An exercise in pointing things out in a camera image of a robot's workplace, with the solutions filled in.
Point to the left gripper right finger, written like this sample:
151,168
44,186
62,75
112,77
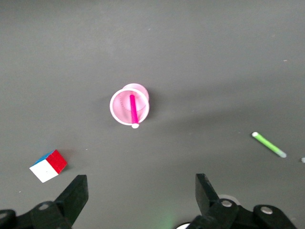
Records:
206,198

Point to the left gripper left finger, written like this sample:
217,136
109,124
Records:
74,198

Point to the pink marker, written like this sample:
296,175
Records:
133,109

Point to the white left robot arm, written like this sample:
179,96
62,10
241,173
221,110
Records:
183,226

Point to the colourful puzzle cube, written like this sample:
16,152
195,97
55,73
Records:
47,167

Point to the green marker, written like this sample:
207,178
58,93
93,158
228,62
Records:
268,143

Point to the pink mesh cup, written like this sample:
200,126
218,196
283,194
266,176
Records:
120,107

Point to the dark grey table mat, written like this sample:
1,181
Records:
190,59

